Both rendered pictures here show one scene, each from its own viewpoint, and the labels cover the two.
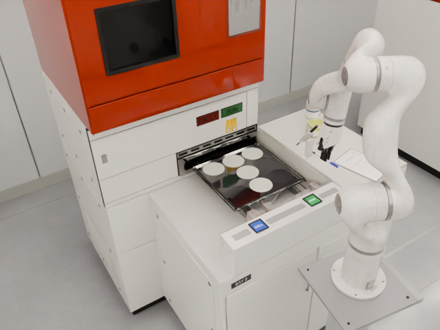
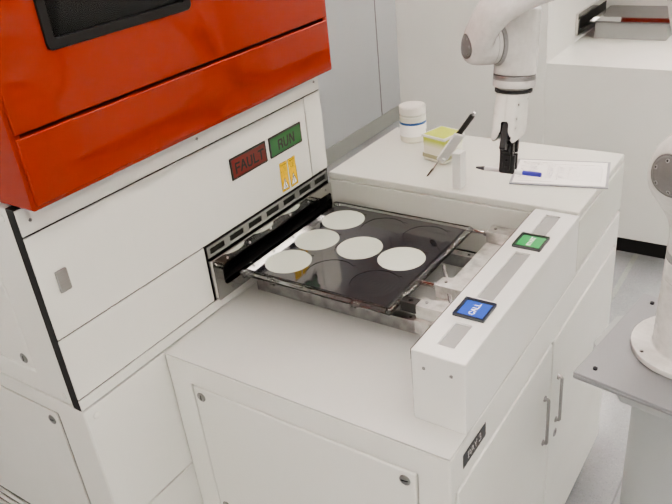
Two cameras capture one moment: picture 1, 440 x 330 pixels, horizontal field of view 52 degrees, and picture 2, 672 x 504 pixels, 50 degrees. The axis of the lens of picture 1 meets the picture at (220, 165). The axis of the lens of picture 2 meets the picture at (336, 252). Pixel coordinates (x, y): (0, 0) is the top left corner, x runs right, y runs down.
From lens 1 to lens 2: 75 cm
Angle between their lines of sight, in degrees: 21
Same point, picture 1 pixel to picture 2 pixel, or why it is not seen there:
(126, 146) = (104, 242)
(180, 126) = (203, 182)
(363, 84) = not seen: outside the picture
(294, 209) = (513, 265)
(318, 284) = (635, 385)
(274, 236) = (510, 322)
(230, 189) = (349, 282)
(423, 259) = not seen: hidden behind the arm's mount
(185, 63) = (202, 24)
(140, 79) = (121, 61)
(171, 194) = (219, 338)
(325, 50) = not seen: hidden behind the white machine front
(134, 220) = (145, 426)
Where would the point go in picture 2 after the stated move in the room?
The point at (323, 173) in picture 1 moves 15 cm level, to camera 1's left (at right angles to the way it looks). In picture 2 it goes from (509, 201) to (450, 219)
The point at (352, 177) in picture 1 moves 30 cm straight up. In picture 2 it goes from (563, 193) to (571, 53)
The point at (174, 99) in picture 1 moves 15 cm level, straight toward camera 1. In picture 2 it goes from (192, 110) to (226, 129)
